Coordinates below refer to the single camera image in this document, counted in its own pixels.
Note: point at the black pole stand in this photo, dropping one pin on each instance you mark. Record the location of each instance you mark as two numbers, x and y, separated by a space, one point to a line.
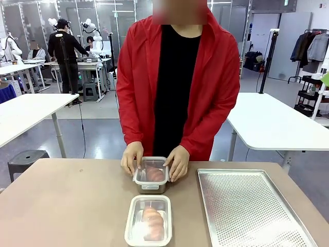
111 51

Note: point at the grey hanging jacket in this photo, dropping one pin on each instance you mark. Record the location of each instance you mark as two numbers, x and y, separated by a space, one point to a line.
318 47

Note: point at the person's right forearm red sleeve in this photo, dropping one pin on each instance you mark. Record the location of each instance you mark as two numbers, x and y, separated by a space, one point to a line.
131 123

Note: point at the golden brown croissant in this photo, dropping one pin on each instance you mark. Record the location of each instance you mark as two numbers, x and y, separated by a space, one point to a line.
153 223
155 173

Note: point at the black metal stool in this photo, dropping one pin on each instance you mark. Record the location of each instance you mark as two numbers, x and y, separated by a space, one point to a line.
28 157

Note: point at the white background desk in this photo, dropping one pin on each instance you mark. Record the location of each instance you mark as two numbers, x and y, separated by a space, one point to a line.
84 64
18 69

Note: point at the seated person dark hair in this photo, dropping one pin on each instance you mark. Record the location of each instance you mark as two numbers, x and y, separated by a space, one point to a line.
90 43

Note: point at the grey step stool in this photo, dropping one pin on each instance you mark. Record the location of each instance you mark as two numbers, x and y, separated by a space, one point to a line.
90 91

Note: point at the person's right hand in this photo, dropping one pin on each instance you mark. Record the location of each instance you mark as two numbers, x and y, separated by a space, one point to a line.
131 159

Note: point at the person's left forearm red sleeve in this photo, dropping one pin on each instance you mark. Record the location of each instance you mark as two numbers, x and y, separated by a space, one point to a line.
205 133

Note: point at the black stand white top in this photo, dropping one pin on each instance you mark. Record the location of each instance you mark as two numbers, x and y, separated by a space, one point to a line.
267 61

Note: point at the person in red jacket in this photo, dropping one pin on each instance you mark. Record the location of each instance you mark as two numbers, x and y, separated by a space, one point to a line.
177 77

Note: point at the large white table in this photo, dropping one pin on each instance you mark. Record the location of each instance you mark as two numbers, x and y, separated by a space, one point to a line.
25 110
270 121

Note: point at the dark hanging jacket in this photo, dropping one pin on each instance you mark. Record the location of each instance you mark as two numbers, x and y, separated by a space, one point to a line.
300 49

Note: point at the perforated metal baking tray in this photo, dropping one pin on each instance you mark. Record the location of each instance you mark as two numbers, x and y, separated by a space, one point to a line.
244 205

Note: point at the black utility cart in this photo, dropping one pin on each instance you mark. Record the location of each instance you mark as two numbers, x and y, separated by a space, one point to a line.
309 96

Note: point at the translucent plastic clip lid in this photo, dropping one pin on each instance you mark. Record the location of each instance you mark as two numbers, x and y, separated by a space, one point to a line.
150 185
154 198

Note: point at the stainless steel rectangular container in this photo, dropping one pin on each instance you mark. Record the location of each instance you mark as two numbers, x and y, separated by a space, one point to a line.
135 223
154 191

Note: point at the blue chair back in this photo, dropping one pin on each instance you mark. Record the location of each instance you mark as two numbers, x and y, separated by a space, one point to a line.
6 94

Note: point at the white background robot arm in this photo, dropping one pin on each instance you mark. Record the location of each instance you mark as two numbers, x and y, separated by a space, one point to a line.
11 49
52 23
96 36

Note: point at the seated person grey top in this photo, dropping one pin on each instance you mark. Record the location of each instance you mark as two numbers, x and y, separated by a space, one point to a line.
36 55

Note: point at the person's left hand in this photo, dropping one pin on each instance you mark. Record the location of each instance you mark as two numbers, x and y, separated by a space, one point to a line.
180 164

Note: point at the standing person in black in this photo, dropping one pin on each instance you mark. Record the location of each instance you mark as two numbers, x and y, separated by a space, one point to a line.
64 51

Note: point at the black bags pile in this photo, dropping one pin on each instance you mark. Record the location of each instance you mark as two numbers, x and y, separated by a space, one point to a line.
253 60

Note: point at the black clothes rack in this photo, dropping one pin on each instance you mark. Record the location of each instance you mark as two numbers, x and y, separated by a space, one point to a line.
294 78

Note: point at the black tripod pole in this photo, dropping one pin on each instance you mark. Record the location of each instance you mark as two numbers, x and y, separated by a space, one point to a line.
66 72

